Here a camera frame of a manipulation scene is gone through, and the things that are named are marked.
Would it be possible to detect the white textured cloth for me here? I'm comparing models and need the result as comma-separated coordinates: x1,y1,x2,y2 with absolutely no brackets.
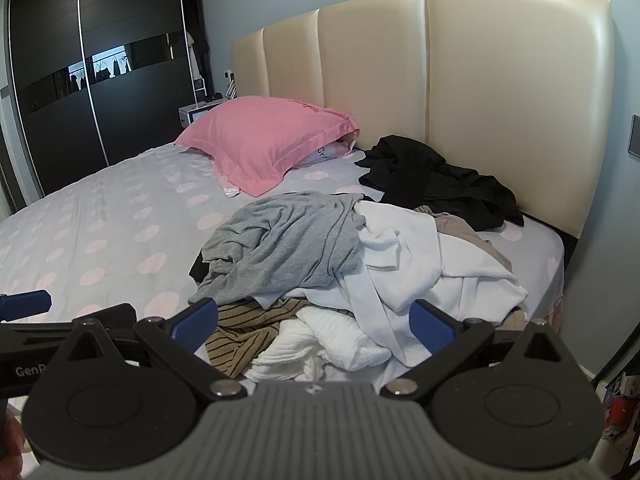
245,305,393,383

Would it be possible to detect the light printed pillow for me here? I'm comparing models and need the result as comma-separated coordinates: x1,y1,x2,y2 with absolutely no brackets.
287,139,359,171

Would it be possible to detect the cream padded headboard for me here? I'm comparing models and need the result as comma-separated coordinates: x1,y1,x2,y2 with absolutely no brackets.
230,0,615,241

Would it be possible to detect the white garment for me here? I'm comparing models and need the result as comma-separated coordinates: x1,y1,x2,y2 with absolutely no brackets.
352,200,530,313

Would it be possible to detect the colourful floor clutter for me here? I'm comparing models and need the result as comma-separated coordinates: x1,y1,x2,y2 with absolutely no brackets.
597,360,640,441

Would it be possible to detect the beige garment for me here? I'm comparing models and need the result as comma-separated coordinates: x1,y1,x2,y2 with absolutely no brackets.
415,205,513,268

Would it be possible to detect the pale blue garment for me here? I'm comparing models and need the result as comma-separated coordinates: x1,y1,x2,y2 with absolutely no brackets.
287,260,426,361

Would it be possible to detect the grey shirt with black sleeves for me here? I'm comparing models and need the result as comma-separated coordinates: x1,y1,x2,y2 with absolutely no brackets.
189,191,368,311

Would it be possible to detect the white nightstand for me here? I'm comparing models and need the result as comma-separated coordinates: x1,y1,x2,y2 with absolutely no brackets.
178,100,226,128

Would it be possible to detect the black garment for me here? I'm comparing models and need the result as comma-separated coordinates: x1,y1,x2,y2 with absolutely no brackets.
354,135,525,233

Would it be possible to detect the open closet shelf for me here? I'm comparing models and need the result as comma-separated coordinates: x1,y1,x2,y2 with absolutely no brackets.
177,0,211,101

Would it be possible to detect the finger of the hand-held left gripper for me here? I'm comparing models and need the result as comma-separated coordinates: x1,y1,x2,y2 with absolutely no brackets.
0,290,52,322
0,302,137,346

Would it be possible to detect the bed with dotted grey sheet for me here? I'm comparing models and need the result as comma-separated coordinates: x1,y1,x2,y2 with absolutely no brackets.
0,139,568,411

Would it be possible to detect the pink pillow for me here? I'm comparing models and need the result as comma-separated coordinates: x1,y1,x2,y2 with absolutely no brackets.
174,95,361,198

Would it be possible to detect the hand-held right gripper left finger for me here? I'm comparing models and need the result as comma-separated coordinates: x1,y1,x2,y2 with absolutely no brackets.
52,298,249,401

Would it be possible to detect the black sliding wardrobe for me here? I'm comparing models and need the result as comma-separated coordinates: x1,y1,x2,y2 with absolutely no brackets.
7,0,201,196

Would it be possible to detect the brown striped garment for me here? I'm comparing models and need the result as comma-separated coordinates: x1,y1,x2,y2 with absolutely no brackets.
202,297,311,378

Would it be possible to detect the person's left hand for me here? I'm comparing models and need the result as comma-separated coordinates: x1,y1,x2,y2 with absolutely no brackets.
0,405,26,480

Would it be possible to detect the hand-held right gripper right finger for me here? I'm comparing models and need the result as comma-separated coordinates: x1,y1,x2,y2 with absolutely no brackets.
380,300,583,401

